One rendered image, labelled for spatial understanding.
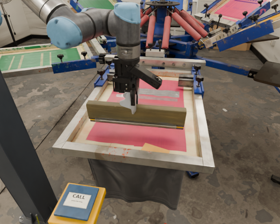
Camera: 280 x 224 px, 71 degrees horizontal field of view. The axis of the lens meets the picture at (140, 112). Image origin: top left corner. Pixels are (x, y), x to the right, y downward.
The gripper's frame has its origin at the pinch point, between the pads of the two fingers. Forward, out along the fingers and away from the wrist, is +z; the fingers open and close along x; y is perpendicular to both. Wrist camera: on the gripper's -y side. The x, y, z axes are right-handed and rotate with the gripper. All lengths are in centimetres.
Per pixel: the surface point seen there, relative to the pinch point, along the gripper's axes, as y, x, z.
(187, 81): -22.0, -43.3, 7.9
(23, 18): 380, -449, 57
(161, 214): -15, -19, 109
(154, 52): 0, -72, 2
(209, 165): -27.6, 14.6, 10.3
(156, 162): -9.8, 15.0, 11.9
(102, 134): 14.3, 1.6, 13.9
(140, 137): -2.1, 0.9, 13.9
